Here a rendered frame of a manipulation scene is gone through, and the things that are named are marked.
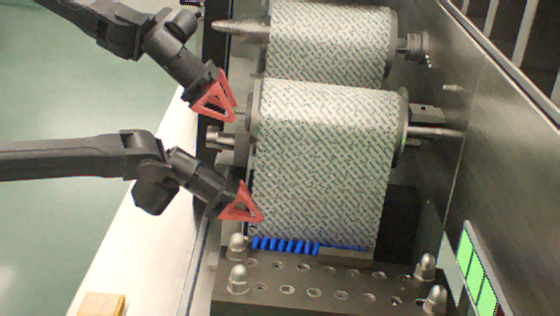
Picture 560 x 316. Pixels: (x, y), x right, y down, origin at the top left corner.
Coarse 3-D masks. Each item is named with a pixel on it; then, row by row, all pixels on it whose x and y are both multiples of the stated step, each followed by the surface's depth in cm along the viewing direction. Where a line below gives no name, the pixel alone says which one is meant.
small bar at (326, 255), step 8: (320, 248) 120; (328, 248) 121; (336, 248) 121; (320, 256) 119; (328, 256) 119; (336, 256) 119; (344, 256) 119; (352, 256) 119; (360, 256) 120; (368, 256) 120; (344, 264) 120; (352, 264) 120; (360, 264) 120; (368, 264) 120
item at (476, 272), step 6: (474, 252) 93; (474, 258) 93; (474, 264) 93; (474, 270) 93; (480, 270) 90; (468, 276) 95; (474, 276) 93; (480, 276) 90; (468, 282) 95; (474, 282) 92; (480, 282) 90; (474, 288) 92; (474, 294) 92; (474, 300) 92
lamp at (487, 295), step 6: (486, 282) 88; (486, 288) 87; (486, 294) 87; (492, 294) 85; (480, 300) 89; (486, 300) 87; (492, 300) 85; (480, 306) 89; (486, 306) 87; (492, 306) 85; (480, 312) 89; (486, 312) 87; (492, 312) 85
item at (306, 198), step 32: (256, 160) 118; (288, 160) 118; (320, 160) 118; (256, 192) 121; (288, 192) 121; (320, 192) 121; (352, 192) 121; (384, 192) 121; (256, 224) 124; (288, 224) 124; (320, 224) 123; (352, 224) 123
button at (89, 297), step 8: (88, 296) 121; (96, 296) 121; (104, 296) 121; (112, 296) 122; (120, 296) 122; (80, 304) 119; (88, 304) 119; (96, 304) 119; (104, 304) 119; (112, 304) 120; (120, 304) 120; (80, 312) 117; (88, 312) 117; (96, 312) 117; (104, 312) 117; (112, 312) 118; (120, 312) 119
